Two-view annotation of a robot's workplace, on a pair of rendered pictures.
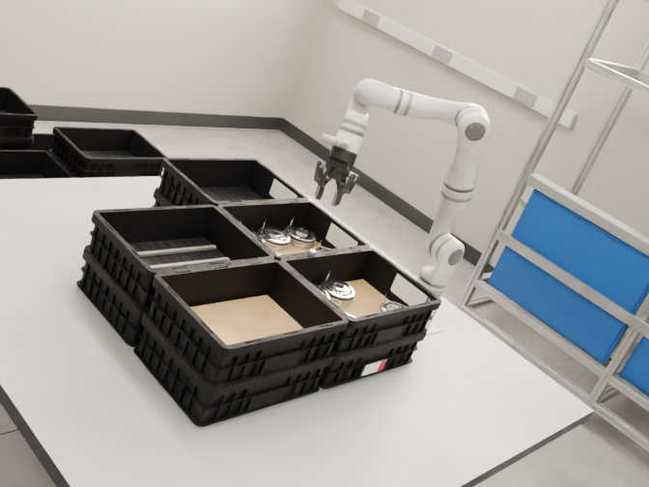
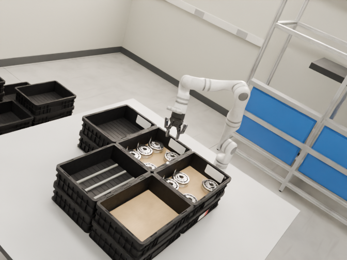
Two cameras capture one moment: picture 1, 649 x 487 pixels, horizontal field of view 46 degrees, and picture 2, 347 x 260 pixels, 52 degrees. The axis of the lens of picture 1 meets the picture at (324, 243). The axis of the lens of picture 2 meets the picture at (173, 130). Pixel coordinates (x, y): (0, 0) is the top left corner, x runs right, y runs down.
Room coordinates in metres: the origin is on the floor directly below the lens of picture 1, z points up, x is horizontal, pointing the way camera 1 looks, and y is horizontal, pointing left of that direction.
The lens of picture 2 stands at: (0.35, 0.31, 2.09)
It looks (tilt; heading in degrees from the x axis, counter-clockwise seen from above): 30 degrees down; 351
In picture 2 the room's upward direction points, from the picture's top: 20 degrees clockwise
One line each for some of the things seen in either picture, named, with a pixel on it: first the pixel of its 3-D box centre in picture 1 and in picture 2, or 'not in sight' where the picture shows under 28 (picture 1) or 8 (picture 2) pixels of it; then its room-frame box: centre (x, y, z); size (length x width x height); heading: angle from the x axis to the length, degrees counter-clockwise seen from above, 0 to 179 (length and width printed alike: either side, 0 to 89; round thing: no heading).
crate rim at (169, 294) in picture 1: (253, 302); (146, 206); (1.61, 0.11, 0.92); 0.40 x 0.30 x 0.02; 142
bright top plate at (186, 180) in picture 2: (338, 288); (180, 177); (1.97, -0.08, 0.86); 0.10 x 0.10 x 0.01
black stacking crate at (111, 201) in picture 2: (246, 320); (144, 213); (1.61, 0.11, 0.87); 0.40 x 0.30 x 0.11; 142
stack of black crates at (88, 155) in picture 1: (100, 189); (43, 114); (3.01, 0.99, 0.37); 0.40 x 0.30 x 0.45; 143
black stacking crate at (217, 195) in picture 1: (232, 196); (119, 129); (2.30, 0.33, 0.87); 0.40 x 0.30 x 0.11; 142
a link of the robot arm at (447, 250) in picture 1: (441, 260); (226, 151); (2.23, -0.36, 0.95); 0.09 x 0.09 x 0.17; 44
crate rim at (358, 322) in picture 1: (361, 284); (193, 176); (1.93, -0.14, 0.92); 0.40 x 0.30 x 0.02; 142
